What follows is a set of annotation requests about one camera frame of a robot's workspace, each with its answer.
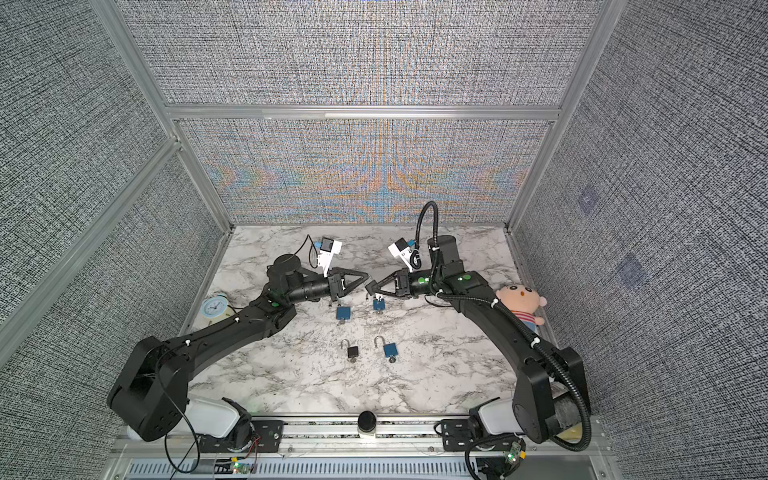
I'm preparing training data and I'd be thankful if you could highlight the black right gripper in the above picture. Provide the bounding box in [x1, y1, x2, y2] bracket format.
[373, 269, 445, 299]

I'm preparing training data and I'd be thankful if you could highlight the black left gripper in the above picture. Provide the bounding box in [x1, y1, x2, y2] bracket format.
[289, 270, 369, 308]

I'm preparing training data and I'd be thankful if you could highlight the small black padlock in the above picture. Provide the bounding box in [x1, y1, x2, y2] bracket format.
[340, 339, 360, 364]
[365, 281, 379, 298]

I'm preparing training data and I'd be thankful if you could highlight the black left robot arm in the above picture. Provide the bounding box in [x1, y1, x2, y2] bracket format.
[107, 254, 369, 451]

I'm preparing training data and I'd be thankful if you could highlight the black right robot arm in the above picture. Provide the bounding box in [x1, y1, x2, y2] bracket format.
[366, 235, 592, 451]

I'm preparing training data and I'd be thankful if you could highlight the small black padlock front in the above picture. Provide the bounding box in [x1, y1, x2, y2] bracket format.
[340, 339, 360, 364]

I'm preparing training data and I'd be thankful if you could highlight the small blue alarm clock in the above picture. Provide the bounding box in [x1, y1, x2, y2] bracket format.
[200, 294, 234, 322]

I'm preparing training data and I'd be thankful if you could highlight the pink plush doll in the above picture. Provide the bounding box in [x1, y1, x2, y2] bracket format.
[496, 284, 548, 331]

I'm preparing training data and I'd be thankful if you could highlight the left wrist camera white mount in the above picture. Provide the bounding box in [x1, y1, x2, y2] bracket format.
[315, 237, 343, 277]

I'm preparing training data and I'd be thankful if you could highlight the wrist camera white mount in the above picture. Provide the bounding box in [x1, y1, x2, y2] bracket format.
[388, 238, 418, 272]
[315, 237, 343, 277]

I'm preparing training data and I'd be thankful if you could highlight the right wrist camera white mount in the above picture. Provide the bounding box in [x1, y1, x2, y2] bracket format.
[388, 238, 418, 272]

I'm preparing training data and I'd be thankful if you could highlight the black corrugated cable conduit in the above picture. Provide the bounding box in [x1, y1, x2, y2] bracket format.
[413, 200, 593, 452]

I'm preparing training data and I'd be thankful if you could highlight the black knob on rail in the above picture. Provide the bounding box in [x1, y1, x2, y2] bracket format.
[357, 410, 378, 438]

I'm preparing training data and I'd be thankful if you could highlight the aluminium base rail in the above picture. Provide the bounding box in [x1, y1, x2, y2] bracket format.
[100, 414, 622, 479]

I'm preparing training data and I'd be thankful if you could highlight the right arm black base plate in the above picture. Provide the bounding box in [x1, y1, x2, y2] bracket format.
[433, 418, 526, 455]

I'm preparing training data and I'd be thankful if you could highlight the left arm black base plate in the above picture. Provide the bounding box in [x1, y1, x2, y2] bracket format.
[199, 419, 284, 455]

